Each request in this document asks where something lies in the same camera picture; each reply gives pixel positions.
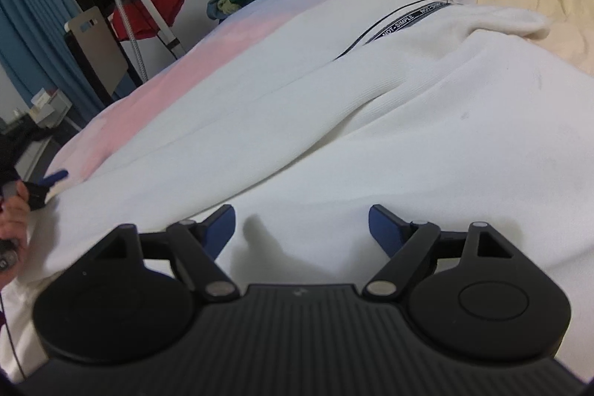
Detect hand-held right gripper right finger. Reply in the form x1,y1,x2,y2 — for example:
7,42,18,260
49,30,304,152
363,204,514,298

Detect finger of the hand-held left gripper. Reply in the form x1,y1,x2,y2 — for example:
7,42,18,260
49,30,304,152
22,170,70,212

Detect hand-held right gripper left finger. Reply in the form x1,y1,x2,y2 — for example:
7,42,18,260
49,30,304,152
89,204,241,300

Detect white pants with striped band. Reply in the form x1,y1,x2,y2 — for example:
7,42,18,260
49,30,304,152
0,0,594,384

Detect person's left hand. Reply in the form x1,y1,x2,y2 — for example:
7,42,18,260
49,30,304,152
0,183,30,242

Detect white vanity desk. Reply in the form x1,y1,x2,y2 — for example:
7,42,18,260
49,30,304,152
0,96,85,180

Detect white tissue box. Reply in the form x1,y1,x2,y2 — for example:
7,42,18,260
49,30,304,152
30,87,71,128

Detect blue curtain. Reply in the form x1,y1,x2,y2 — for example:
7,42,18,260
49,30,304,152
0,0,122,133

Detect blue-grey garment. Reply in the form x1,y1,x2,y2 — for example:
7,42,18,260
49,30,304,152
206,0,243,22

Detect thin dark cable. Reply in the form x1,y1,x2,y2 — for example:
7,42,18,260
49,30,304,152
0,288,27,381

